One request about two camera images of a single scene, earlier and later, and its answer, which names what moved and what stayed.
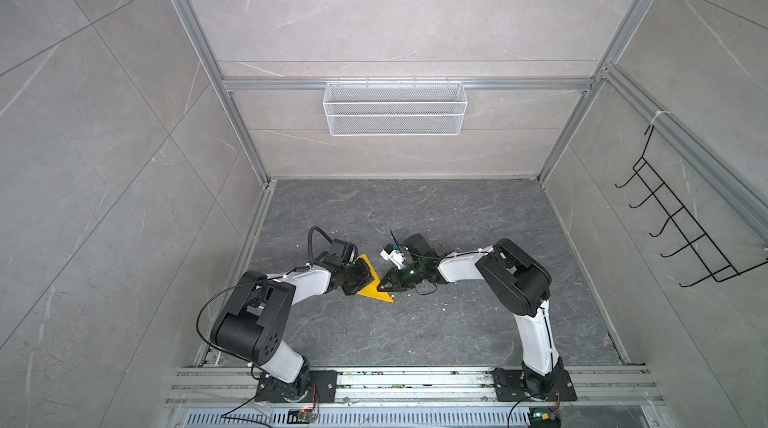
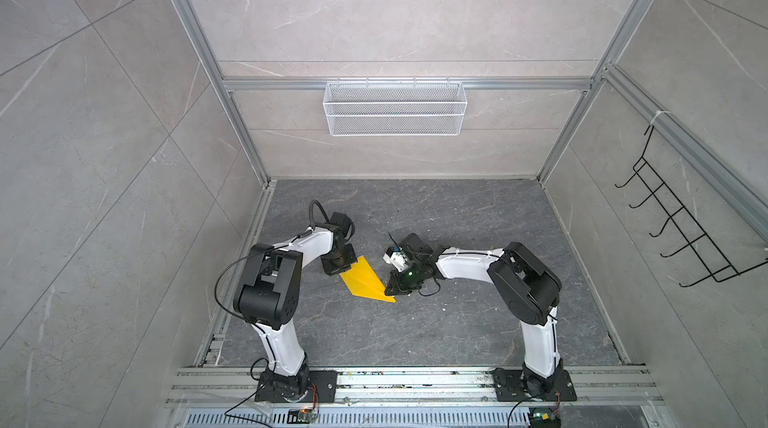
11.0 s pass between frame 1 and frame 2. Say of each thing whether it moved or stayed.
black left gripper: moved
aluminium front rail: stayed
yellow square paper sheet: stayed
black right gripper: stayed
